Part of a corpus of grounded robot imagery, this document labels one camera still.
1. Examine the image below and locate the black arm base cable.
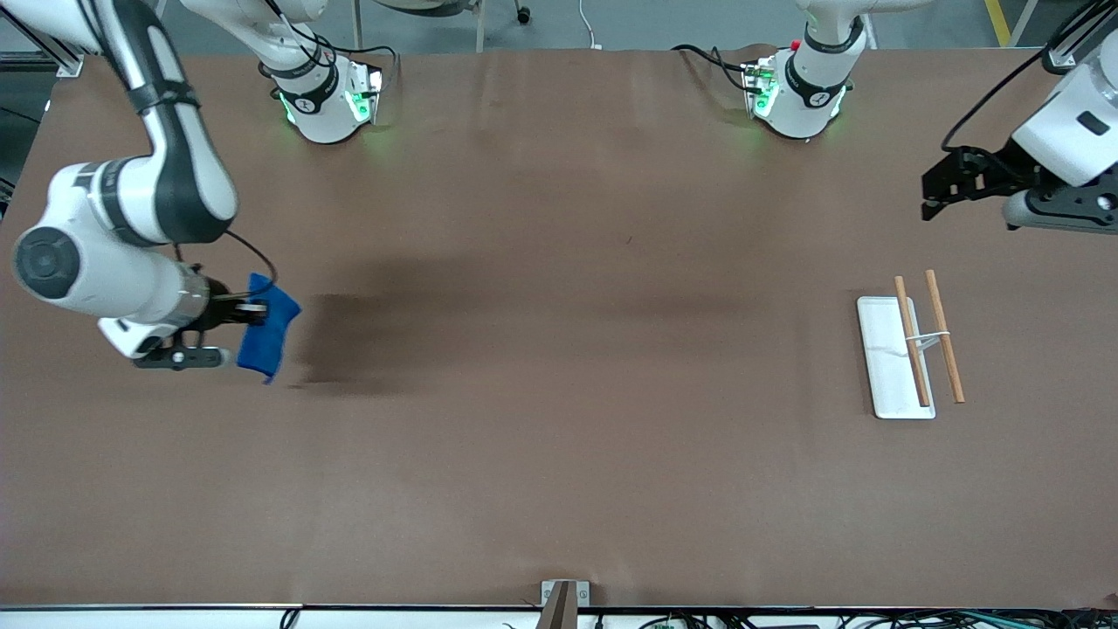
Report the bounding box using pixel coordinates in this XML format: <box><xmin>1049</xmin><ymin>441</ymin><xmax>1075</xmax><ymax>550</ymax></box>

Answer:
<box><xmin>671</xmin><ymin>44</ymin><xmax>754</xmax><ymax>93</ymax></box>
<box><xmin>310</xmin><ymin>33</ymin><xmax>401</xmax><ymax>88</ymax></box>

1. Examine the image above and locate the white towel rack base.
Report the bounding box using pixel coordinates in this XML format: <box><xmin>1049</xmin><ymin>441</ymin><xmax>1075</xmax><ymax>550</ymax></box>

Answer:
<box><xmin>856</xmin><ymin>295</ymin><xmax>937</xmax><ymax>420</ymax></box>

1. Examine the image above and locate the black right arm base cable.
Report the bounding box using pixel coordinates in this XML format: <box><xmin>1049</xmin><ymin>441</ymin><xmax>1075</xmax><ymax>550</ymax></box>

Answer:
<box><xmin>310</xmin><ymin>33</ymin><xmax>401</xmax><ymax>88</ymax></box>

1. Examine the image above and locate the metal chair frame with caster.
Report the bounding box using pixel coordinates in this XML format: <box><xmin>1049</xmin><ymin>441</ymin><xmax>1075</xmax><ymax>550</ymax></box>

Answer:
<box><xmin>352</xmin><ymin>0</ymin><xmax>534</xmax><ymax>53</ymax></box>

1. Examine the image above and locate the black left arm base cable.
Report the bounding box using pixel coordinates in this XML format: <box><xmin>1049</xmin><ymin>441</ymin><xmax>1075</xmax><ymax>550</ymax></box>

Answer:
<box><xmin>671</xmin><ymin>44</ymin><xmax>754</xmax><ymax>93</ymax></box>

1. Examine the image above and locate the metal mounting bracket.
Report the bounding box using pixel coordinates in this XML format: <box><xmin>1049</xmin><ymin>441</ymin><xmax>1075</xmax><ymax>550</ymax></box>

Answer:
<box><xmin>540</xmin><ymin>580</ymin><xmax>591</xmax><ymax>609</ymax></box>

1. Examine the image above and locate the brown upright post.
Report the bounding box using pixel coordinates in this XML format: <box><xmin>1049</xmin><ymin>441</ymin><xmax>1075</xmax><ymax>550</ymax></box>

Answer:
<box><xmin>535</xmin><ymin>582</ymin><xmax>579</xmax><ymax>629</ymax></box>

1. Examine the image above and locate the blue microfiber towel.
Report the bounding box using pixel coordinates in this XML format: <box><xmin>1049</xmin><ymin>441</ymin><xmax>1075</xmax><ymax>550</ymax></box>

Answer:
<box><xmin>238</xmin><ymin>273</ymin><xmax>303</xmax><ymax>385</ymax></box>

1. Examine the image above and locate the white table edge rail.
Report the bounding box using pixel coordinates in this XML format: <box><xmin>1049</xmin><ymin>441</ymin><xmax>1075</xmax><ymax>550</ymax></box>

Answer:
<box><xmin>0</xmin><ymin>605</ymin><xmax>1118</xmax><ymax>629</ymax></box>

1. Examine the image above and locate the aluminium frame profile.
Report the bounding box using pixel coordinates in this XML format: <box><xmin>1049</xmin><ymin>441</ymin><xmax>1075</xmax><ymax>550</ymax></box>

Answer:
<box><xmin>1044</xmin><ymin>0</ymin><xmax>1103</xmax><ymax>71</ymax></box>
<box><xmin>0</xmin><ymin>4</ymin><xmax>85</xmax><ymax>78</ymax></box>

